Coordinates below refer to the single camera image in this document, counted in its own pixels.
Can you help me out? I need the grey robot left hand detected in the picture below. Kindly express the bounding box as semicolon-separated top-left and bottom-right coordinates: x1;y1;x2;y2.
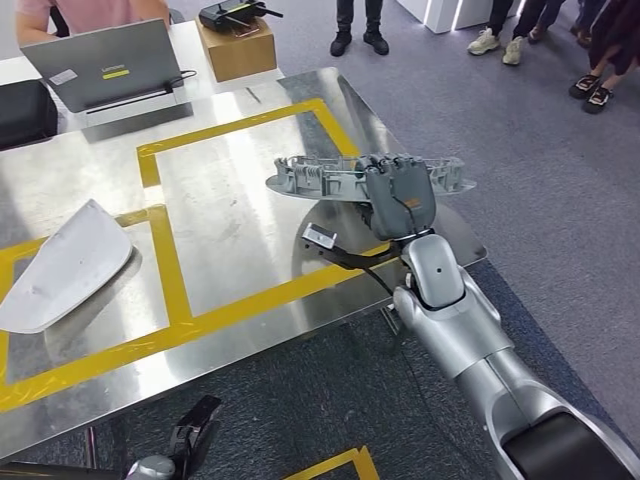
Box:
168;395;223;480

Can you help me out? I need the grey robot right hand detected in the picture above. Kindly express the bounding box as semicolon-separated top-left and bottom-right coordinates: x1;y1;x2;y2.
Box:
355;152;438;243

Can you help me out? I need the grey plastic wheel cover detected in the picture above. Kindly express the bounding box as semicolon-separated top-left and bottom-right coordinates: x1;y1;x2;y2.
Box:
265;153;478;204

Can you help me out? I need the stainless steel workbench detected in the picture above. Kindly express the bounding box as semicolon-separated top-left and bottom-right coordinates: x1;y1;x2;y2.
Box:
0;66;488;468

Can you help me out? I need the white plastic car part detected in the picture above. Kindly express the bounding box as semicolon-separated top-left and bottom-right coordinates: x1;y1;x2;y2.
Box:
0;198;134;335

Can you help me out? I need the person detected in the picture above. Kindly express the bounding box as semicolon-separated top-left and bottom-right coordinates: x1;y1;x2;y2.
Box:
14;0;172;49
328;0;391;58
467;0;568;68
568;0;640;116

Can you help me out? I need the white lit counter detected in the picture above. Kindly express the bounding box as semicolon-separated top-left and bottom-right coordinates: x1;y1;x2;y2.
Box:
397;0;526;36

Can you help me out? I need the brown cardboard box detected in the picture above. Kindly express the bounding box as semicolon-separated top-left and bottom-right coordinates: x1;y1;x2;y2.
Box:
195;16;278;84

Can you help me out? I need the black remote controller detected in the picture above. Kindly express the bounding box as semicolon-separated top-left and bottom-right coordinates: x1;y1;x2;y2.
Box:
198;0;285;34

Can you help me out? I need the grey laptop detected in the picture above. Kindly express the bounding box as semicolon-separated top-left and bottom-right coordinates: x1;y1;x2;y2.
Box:
20;18;195;128

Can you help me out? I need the black zip case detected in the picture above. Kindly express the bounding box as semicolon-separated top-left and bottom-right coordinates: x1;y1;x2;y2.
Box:
0;79;59;152

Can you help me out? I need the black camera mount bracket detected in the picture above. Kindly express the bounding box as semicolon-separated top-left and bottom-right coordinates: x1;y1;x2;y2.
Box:
300;235;405;274

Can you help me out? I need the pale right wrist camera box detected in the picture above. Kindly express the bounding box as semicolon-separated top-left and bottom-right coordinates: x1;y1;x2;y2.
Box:
301;222;337;252

